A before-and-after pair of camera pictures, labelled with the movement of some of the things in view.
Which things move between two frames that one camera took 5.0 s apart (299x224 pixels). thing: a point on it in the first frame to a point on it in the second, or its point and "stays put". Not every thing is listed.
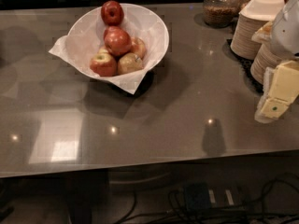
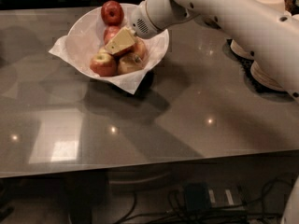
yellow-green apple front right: (129, 63) stays put
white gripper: (286, 36) to (140, 21)
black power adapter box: (197, 196) stays put
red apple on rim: (112, 12) stays put
